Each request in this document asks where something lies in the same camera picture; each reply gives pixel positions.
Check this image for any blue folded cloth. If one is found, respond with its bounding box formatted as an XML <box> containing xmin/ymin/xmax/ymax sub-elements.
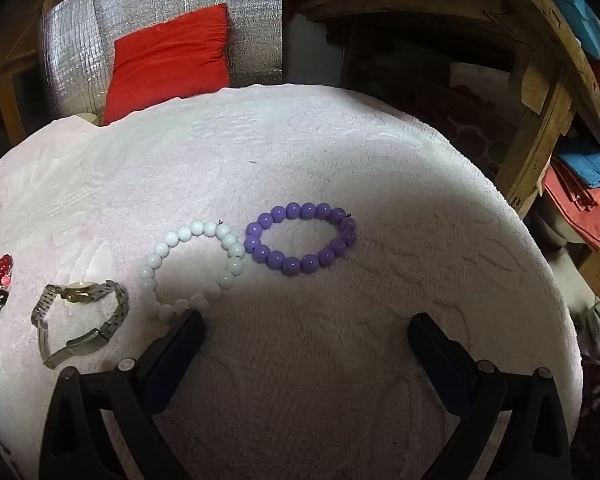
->
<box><xmin>555</xmin><ymin>142</ymin><xmax>600</xmax><ymax>190</ymax></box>
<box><xmin>550</xmin><ymin>0</ymin><xmax>600</xmax><ymax>126</ymax></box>

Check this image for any silver metal wristwatch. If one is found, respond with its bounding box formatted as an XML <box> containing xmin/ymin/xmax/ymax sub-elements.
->
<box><xmin>31</xmin><ymin>280</ymin><xmax>130</xmax><ymax>370</ymax></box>

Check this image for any floral patterned cloth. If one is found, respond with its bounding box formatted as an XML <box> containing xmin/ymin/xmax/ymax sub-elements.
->
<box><xmin>449</xmin><ymin>62</ymin><xmax>527</xmax><ymax>177</ymax></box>

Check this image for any purple bead bracelet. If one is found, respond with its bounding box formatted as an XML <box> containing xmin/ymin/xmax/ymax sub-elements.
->
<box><xmin>243</xmin><ymin>202</ymin><xmax>357</xmax><ymax>275</ymax></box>

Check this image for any silver foil insulation mat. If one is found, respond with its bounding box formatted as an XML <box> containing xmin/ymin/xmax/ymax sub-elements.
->
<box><xmin>40</xmin><ymin>0</ymin><xmax>285</xmax><ymax>120</ymax></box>

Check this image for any white plush blanket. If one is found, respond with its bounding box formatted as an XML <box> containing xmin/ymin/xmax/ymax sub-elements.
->
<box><xmin>0</xmin><ymin>82</ymin><xmax>581</xmax><ymax>480</ymax></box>

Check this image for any red cushion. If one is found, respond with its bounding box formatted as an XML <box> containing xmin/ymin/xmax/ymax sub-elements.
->
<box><xmin>101</xmin><ymin>3</ymin><xmax>232</xmax><ymax>126</ymax></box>

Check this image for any wooden shelf unit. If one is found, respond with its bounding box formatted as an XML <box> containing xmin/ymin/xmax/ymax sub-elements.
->
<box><xmin>300</xmin><ymin>0</ymin><xmax>600</xmax><ymax>221</ymax></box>

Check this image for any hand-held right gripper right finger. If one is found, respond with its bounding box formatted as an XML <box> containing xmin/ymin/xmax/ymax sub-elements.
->
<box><xmin>407</xmin><ymin>312</ymin><xmax>574</xmax><ymax>480</ymax></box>

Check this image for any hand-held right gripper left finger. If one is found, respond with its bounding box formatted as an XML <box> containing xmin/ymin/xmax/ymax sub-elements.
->
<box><xmin>39</xmin><ymin>309</ymin><xmax>207</xmax><ymax>480</ymax></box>

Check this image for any white bead bracelet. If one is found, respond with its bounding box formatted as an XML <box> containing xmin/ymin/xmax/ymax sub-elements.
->
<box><xmin>139</xmin><ymin>220</ymin><xmax>247</xmax><ymax>323</ymax></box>

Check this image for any wooden chair frame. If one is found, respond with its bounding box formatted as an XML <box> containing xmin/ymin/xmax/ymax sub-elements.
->
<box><xmin>0</xmin><ymin>50</ymin><xmax>42</xmax><ymax>162</ymax></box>

